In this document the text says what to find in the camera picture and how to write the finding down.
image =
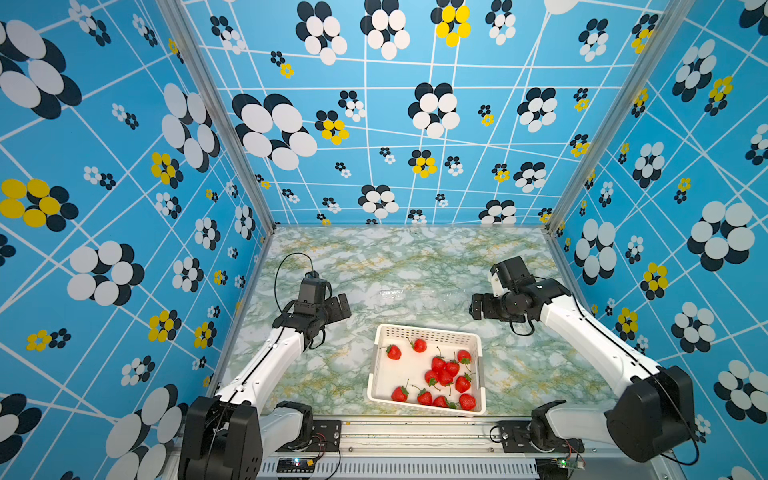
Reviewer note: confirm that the red strawberry far left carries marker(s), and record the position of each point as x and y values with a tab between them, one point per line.
393	352

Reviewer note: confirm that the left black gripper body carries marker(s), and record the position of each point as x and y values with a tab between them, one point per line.
323	314

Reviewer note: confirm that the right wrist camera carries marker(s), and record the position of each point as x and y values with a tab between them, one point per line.
510	276

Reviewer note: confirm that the red strawberry top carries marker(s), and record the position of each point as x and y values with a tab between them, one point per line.
419	345

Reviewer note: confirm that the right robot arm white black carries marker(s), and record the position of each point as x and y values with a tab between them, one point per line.
654	408

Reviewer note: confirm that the aluminium front frame rail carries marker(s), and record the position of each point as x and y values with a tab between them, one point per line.
432	447

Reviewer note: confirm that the white perforated plastic basket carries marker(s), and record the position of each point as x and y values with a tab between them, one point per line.
409	370

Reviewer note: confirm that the red strawberry cluster centre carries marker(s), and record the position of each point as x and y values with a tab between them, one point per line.
441	372

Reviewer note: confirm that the left aluminium corner post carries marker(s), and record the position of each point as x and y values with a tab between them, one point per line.
180	28

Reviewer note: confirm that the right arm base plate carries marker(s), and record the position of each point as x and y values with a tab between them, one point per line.
517	436

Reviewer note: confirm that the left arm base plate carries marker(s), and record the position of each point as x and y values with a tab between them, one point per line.
324	436

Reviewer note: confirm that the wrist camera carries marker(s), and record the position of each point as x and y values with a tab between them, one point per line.
510	276
313	288

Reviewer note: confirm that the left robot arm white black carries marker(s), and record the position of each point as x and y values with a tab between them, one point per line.
226	436

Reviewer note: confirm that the aluminium corner post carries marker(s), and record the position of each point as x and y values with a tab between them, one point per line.
670	22
180	28

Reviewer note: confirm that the circuit board right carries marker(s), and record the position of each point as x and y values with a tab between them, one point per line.
558	468

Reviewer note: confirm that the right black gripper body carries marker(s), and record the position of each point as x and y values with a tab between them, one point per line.
505	308

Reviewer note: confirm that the red strawberry bottom right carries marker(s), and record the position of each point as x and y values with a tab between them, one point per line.
467	402

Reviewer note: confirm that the green circuit board left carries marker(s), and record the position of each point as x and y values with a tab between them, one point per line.
305	466

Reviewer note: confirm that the red strawberry bottom left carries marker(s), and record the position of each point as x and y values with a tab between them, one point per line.
400	394

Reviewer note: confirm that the right aluminium corner post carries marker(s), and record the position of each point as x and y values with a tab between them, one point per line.
670	22

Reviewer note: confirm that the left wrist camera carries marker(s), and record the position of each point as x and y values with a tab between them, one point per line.
313	288

